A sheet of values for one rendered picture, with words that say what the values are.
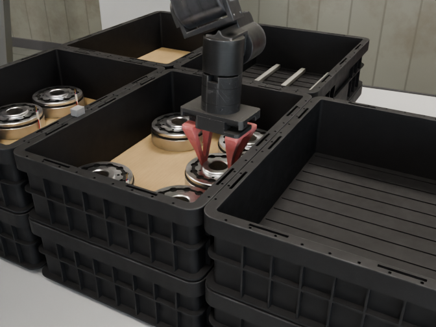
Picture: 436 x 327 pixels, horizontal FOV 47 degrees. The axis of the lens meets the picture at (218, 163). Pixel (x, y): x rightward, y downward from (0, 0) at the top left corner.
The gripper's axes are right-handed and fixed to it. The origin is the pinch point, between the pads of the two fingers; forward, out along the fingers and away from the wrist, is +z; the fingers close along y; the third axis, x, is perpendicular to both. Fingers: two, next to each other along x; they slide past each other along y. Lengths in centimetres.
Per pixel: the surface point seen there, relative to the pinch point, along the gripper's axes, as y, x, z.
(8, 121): 42.8, 3.3, 1.9
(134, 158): 16.9, -1.0, 4.3
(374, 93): -6, -87, 12
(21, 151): 20.0, 19.5, -4.5
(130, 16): 159, -180, 24
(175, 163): 9.8, -3.1, 4.0
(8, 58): 269, -178, 67
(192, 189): 0.3, 7.0, 1.4
